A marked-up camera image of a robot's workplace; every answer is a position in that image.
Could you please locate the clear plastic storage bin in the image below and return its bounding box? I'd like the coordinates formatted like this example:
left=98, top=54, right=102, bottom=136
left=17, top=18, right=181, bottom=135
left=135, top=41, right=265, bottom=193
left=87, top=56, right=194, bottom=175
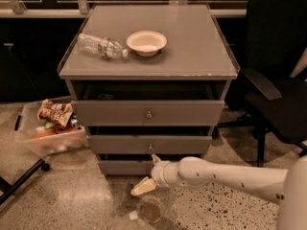
left=15, top=101, right=88, bottom=157

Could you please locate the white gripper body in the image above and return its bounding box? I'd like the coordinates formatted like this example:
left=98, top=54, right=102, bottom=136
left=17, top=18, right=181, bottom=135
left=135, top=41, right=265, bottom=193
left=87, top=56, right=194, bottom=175
left=152, top=161, right=180, bottom=188

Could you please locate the grey top drawer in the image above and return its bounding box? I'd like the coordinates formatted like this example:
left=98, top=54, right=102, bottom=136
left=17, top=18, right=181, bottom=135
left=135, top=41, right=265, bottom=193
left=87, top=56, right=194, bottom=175
left=70, top=82, right=225, bottom=127

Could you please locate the clear plastic cup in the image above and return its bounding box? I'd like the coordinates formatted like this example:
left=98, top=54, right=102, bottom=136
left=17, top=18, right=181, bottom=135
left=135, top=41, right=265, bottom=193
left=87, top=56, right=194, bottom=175
left=137, top=195, right=164, bottom=224

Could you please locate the black office chair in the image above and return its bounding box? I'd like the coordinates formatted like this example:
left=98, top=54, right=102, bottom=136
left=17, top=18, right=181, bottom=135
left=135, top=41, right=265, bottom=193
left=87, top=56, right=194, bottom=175
left=225, top=0, right=307, bottom=163

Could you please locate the grey bottom drawer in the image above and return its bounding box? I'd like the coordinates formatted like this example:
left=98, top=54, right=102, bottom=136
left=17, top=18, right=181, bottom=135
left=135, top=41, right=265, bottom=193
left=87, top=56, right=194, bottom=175
left=98, top=154, right=154, bottom=176

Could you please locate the small white paper scrap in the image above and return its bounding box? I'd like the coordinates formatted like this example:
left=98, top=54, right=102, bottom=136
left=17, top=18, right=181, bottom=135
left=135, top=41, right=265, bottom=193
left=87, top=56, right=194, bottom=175
left=129, top=211, right=138, bottom=220

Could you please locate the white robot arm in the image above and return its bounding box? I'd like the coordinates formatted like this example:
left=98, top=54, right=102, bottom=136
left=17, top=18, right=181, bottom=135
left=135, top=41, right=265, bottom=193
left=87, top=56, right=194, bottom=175
left=131, top=156, right=307, bottom=230

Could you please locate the grey three-drawer cabinet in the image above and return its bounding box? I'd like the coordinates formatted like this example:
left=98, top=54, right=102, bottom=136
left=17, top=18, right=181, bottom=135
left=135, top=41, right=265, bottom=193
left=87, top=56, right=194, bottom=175
left=59, top=5, right=238, bottom=161

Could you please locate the white paper bowl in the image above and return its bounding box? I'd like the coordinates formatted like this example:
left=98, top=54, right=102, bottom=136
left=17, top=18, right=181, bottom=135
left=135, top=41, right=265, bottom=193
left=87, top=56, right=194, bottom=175
left=127, top=31, right=167, bottom=57

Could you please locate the brown snack bag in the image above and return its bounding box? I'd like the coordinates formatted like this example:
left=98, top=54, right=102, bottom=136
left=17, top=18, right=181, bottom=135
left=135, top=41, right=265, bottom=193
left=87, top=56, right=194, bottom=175
left=37, top=99, right=73, bottom=127

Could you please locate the black rolling stand leg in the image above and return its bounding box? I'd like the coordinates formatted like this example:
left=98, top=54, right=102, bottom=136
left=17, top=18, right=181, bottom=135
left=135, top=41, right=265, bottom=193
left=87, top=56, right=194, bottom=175
left=0, top=159, right=50, bottom=205

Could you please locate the grey middle drawer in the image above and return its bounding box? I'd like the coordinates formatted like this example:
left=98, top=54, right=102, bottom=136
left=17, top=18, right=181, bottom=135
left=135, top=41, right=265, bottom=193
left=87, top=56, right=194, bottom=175
left=87, top=126, right=212, bottom=154

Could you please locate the clear plastic water bottle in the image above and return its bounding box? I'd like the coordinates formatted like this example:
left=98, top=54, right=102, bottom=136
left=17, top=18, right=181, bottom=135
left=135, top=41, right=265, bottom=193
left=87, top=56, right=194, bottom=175
left=77, top=34, right=129, bottom=59

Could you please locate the grey drawer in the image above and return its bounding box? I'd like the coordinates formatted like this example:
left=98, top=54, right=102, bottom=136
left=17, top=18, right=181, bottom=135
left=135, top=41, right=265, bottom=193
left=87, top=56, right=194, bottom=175
left=70, top=82, right=225, bottom=127
left=87, top=126, right=212, bottom=154
left=98, top=154, right=154, bottom=176

